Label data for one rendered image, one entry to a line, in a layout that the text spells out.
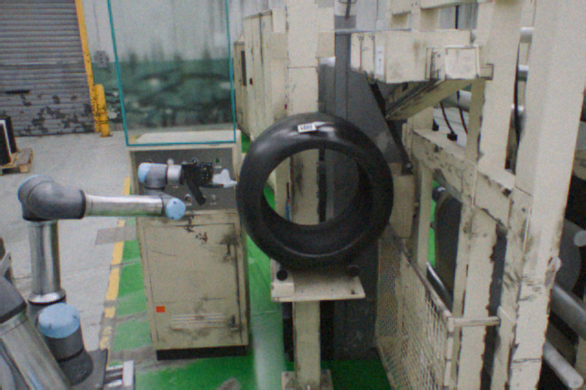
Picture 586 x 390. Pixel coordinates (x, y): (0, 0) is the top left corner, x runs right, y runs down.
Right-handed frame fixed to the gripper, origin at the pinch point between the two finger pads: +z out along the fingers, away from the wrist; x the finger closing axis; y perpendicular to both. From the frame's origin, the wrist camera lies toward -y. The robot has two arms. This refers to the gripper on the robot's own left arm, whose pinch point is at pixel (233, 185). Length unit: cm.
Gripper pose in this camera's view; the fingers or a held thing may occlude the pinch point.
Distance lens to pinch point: 185.4
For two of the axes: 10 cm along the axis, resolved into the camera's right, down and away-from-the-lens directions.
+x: -0.6, -3.0, 9.5
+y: 1.0, -9.5, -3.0
